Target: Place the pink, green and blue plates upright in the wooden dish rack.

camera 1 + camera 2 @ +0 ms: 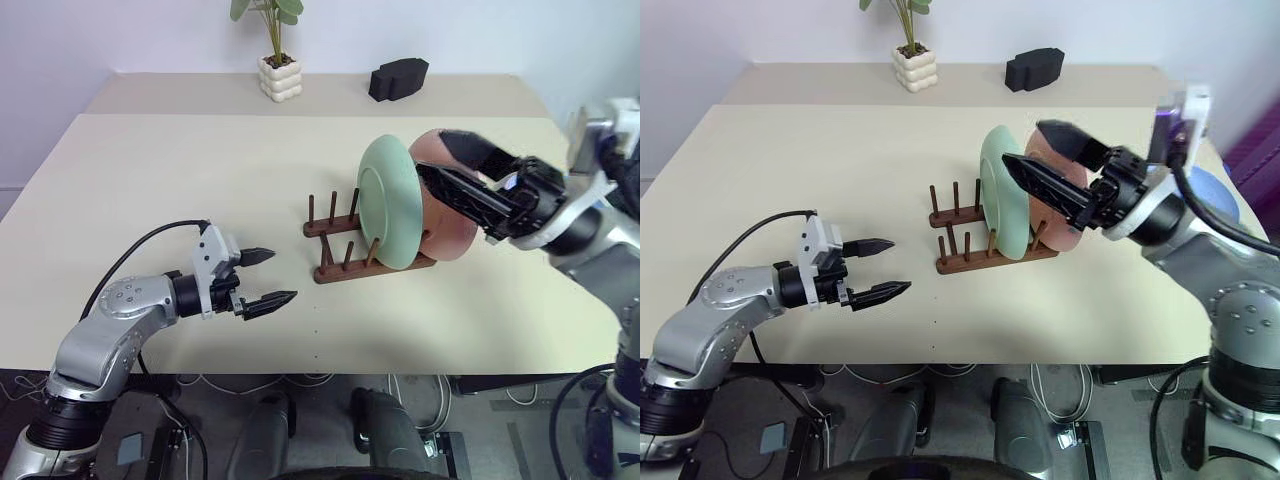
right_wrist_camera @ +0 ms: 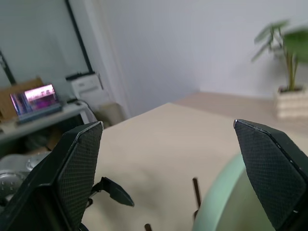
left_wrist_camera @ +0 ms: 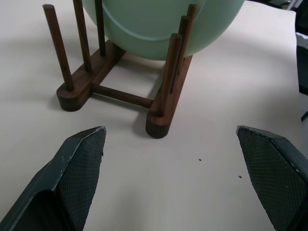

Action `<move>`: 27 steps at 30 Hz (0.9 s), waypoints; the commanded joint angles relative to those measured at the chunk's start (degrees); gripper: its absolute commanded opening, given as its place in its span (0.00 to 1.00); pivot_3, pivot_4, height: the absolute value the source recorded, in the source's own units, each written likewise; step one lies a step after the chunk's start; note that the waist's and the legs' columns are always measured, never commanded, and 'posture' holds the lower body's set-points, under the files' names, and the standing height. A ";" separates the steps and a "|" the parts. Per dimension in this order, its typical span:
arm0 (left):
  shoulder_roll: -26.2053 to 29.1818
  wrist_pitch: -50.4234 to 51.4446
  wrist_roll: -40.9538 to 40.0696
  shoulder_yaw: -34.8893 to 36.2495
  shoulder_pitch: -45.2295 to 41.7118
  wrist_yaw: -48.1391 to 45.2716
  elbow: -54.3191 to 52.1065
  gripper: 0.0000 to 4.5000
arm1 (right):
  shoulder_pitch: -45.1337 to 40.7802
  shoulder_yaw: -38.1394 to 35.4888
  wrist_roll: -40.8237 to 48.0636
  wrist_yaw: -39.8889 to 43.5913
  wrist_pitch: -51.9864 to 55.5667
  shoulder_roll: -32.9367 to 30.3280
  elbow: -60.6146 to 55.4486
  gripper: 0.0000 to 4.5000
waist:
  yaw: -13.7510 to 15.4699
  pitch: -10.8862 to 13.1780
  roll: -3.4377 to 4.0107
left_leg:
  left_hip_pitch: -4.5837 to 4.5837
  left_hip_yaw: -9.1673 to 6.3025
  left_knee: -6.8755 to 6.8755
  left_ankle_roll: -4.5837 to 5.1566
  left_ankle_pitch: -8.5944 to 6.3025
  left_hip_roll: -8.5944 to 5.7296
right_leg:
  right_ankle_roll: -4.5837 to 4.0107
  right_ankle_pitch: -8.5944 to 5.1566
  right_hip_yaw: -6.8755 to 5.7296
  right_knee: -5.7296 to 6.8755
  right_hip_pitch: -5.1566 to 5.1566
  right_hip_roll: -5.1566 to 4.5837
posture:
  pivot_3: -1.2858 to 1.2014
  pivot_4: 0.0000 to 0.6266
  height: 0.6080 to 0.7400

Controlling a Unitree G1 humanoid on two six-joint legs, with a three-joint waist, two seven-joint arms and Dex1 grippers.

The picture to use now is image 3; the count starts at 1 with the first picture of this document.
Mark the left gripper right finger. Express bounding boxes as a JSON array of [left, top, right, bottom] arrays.
[[235, 124, 308, 231]]

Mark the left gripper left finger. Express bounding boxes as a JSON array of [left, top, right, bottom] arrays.
[[0, 125, 107, 231]]

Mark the green plate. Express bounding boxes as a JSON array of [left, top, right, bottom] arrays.
[[81, 0, 246, 61]]

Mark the wooden dish rack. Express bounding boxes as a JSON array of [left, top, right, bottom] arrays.
[[42, 0, 199, 139]]

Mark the black office chair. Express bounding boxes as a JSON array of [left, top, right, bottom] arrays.
[[295, 0, 308, 121]]

